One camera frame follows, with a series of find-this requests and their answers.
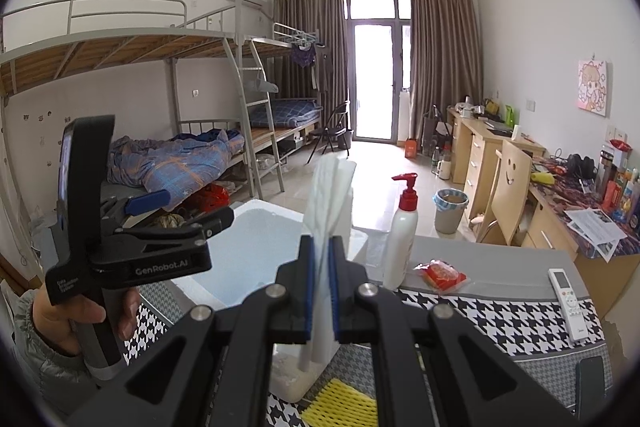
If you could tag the metal bunk bed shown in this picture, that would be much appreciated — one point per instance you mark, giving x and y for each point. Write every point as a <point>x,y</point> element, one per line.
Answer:
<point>120,47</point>
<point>300,29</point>

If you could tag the person's left forearm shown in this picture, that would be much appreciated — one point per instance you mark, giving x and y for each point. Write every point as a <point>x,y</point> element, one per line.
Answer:
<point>42,369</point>

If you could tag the red snack packet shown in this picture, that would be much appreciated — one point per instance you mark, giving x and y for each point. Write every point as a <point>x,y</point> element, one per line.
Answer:
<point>442,275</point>

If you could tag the white kettle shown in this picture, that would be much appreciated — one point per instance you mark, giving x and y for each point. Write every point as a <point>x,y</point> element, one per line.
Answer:
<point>444,168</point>

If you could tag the orange container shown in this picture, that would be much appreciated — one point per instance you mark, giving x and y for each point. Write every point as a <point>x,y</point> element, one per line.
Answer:
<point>411,148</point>

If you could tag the printed paper sheets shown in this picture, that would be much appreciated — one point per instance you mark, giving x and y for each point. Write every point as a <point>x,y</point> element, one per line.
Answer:
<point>597,232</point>

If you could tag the white remote control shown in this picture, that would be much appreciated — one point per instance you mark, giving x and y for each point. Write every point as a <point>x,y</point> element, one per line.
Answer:
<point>567,307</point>

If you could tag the grey trash bin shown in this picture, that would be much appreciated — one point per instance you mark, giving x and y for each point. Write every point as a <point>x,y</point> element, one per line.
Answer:
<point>450,217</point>

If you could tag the white paper towel roll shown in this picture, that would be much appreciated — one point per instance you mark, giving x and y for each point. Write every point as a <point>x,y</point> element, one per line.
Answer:
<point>250,247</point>

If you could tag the hanging dark clothes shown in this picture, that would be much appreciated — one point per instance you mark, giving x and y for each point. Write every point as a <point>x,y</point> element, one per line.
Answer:
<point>304,55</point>

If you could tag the pink cartoon wall picture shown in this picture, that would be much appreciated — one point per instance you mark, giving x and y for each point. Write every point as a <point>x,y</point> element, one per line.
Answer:
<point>594,87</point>

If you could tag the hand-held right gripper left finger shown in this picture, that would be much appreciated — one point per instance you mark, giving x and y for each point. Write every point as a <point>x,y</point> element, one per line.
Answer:
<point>307,287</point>

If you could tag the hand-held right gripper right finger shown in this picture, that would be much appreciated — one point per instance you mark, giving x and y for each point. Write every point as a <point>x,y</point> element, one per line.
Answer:
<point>336,292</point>

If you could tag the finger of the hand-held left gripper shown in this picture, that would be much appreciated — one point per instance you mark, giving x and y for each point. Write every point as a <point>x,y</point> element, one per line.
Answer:
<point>147,201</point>
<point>190,229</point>

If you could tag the wooden chair with smiley face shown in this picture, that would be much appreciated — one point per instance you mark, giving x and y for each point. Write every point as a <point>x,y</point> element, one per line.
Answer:
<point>511,177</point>

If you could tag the black headphones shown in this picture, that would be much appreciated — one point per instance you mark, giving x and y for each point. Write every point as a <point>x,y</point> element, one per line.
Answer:
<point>580,164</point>

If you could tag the black folding chair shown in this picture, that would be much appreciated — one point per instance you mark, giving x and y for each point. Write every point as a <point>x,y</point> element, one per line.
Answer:
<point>332,129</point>

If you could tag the steel thermos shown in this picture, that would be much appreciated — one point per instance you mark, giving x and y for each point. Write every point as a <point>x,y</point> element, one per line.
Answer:
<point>603,167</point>

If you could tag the brown curtain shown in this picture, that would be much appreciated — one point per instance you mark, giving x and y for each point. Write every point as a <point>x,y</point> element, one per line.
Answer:
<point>445,57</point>
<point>310,12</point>

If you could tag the yellow foam net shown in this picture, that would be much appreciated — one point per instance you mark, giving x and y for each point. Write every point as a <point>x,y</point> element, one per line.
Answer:
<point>340,403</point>

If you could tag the houndstooth tablecloth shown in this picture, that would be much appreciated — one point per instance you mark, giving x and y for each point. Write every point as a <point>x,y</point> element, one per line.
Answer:
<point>500,322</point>

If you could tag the yellow desk item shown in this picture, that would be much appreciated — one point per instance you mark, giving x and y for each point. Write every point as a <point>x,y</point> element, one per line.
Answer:
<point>542,178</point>

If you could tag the plain wooden desk with drawers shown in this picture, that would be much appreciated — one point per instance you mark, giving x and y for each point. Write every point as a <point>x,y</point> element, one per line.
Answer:
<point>475,142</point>

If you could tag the blue plaid quilt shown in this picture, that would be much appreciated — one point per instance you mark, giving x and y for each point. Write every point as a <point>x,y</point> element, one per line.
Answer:
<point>175,162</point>

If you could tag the black phone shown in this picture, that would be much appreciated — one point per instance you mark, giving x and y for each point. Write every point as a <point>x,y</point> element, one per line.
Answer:
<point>591,382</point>

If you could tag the glass balcony door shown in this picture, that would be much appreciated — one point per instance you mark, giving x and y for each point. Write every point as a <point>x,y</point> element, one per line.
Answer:
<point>377,77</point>

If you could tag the cluster of bottles and boxes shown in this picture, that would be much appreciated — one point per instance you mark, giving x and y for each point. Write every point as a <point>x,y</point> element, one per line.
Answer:
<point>622,197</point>

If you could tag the person's left hand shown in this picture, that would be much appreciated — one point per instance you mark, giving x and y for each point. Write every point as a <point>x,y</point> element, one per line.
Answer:
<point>60,324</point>

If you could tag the wooden desk with patterned cover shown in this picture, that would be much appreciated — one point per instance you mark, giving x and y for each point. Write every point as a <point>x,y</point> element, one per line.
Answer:
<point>550,224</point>

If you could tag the white lotion bottle red pump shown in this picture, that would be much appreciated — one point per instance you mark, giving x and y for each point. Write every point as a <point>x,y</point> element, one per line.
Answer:
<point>400,237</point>

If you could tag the red bag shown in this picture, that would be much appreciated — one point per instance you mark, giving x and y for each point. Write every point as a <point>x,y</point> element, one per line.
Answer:
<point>214,197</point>

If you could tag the blue plaid mattress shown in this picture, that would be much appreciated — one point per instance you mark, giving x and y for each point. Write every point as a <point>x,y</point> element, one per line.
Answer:
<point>285,112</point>

